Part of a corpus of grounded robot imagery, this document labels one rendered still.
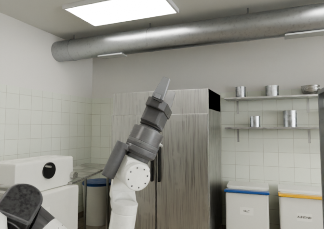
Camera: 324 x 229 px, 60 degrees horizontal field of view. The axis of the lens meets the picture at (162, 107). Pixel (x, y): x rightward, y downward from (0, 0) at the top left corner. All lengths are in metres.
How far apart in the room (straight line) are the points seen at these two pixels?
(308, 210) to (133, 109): 2.49
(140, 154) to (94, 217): 4.19
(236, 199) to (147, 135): 3.17
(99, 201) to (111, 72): 2.24
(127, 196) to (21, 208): 0.26
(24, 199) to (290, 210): 3.32
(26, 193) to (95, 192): 3.92
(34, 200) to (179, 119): 2.93
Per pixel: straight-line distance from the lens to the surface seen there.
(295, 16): 3.52
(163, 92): 0.72
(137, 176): 0.70
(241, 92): 4.18
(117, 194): 0.79
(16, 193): 0.85
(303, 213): 3.83
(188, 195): 3.69
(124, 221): 0.76
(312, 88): 4.14
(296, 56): 4.48
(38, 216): 0.84
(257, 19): 3.52
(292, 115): 4.12
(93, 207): 4.83
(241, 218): 3.88
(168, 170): 3.72
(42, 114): 4.49
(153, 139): 0.72
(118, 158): 0.73
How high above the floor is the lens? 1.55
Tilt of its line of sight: 4 degrees up
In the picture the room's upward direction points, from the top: straight up
